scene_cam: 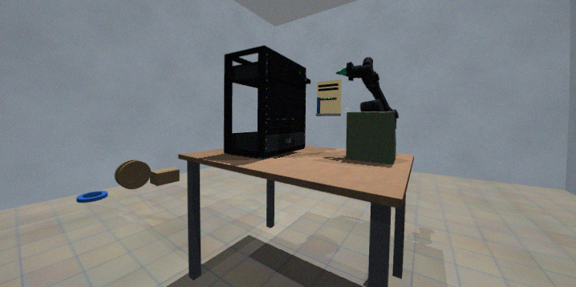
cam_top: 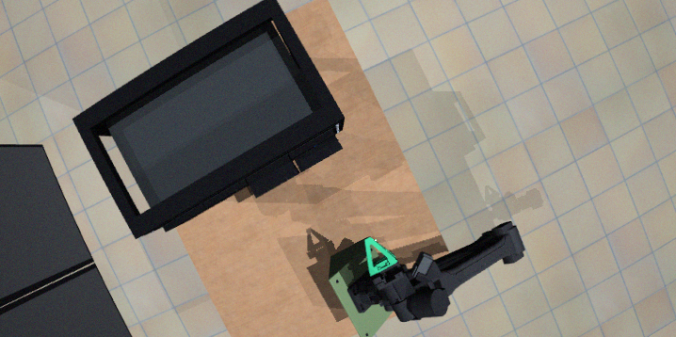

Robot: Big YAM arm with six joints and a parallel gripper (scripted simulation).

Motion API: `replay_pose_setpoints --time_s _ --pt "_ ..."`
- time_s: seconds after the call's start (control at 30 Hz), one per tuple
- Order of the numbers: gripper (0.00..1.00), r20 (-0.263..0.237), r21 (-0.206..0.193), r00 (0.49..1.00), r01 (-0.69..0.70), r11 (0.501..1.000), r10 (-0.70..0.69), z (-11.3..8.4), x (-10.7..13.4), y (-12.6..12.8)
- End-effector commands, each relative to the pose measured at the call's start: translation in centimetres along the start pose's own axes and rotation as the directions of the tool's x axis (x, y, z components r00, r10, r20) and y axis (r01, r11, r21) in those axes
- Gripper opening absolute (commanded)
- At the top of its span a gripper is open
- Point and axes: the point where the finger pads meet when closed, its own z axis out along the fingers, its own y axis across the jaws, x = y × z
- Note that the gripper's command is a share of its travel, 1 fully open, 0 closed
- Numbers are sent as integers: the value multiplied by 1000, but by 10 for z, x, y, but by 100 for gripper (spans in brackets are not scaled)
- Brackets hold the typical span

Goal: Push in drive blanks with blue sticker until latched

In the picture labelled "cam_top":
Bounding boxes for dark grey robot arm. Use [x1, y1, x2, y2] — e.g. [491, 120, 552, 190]
[347, 221, 525, 322]

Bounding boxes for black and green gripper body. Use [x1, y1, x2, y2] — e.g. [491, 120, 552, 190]
[371, 261, 405, 304]

